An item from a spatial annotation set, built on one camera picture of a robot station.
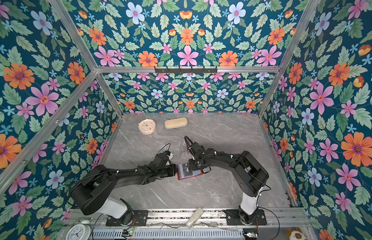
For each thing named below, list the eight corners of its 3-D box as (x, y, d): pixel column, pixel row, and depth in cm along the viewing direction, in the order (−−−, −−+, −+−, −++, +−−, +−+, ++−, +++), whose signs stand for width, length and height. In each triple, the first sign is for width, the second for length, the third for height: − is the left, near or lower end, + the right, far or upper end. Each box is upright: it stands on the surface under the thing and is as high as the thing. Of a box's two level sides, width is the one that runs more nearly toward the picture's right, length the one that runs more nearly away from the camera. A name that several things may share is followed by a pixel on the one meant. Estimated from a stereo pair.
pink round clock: (137, 134, 109) (135, 132, 107) (141, 121, 117) (140, 118, 115) (154, 134, 109) (153, 132, 107) (157, 121, 117) (156, 118, 115)
